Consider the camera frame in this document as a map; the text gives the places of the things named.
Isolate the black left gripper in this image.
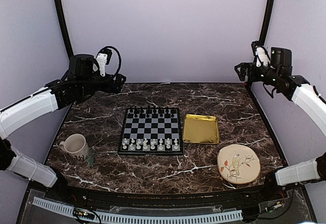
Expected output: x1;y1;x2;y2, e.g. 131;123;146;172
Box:
78;73;126;98

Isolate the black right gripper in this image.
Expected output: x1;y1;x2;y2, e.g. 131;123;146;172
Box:
235;62;280;86

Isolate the black grey chess board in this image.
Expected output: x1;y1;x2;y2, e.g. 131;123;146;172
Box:
118;106;183;156

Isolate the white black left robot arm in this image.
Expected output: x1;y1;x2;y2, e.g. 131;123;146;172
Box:
1;51;126;202

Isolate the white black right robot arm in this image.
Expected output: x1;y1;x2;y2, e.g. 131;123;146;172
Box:
234;42;325;201

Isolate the beige ceramic mug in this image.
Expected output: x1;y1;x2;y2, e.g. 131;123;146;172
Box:
59;134;94;166

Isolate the gold metal tray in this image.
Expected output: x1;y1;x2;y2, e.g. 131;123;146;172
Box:
182;114;220;145

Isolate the beige bird painted plate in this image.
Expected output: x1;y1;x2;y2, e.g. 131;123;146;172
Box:
217;144;261;185

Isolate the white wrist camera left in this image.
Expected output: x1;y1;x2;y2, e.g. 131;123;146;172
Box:
96;49;112;77

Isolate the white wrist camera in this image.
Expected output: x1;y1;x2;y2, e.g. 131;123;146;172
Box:
251;41;270;67
96;49;112;77

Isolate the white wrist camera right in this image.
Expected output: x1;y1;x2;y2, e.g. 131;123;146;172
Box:
251;41;270;67

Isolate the right black frame post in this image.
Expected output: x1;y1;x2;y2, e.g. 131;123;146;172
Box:
259;0;274;45

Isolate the black frame post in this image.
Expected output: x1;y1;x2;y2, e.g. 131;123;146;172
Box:
259;0;274;45
54;0;73;58

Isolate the left black frame post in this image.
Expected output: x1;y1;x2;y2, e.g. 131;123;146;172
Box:
54;0;73;58

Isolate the white slotted cable duct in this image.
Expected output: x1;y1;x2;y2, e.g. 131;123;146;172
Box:
32;197;243;223

